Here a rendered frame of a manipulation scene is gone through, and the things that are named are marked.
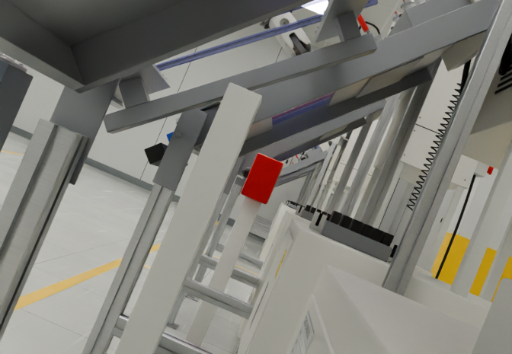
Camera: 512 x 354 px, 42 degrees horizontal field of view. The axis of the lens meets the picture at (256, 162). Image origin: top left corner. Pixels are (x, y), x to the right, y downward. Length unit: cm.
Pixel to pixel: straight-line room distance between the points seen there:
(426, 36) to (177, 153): 56
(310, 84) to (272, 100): 8
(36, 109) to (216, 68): 282
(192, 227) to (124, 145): 937
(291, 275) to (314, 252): 7
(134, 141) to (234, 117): 934
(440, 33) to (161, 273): 75
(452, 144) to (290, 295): 44
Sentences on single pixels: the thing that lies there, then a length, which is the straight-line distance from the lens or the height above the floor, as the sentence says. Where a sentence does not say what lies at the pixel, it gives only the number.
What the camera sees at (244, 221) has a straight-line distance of 243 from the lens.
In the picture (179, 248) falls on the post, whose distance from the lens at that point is 114.
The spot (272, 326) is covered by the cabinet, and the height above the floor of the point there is 41.
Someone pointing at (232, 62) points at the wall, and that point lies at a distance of 1043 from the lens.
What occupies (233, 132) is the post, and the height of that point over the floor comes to 73.
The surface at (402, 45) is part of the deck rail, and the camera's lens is 144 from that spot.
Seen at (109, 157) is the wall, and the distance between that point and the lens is 1053.
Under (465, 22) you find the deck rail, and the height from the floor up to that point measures 114.
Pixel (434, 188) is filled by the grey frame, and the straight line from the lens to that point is 139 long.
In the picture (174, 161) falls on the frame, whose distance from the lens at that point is 136.
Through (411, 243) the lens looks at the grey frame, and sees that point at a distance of 138.
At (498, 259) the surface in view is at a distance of 215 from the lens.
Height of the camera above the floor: 66
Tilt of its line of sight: 2 degrees up
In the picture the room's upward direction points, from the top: 23 degrees clockwise
